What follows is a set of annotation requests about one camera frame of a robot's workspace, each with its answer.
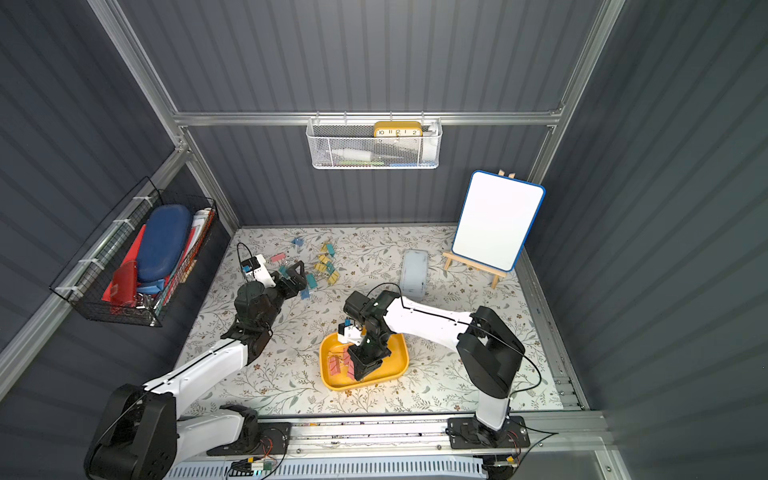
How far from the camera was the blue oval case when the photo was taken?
0.69 metres

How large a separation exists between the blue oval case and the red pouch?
0.05 feet

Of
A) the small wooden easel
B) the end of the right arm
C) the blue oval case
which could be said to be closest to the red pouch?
the blue oval case

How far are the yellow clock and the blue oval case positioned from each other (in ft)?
1.93

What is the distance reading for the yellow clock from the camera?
2.92 ft

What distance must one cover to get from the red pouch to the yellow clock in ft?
2.32

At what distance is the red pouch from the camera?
0.64 metres

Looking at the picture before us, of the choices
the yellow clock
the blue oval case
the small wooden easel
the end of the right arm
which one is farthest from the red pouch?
the small wooden easel
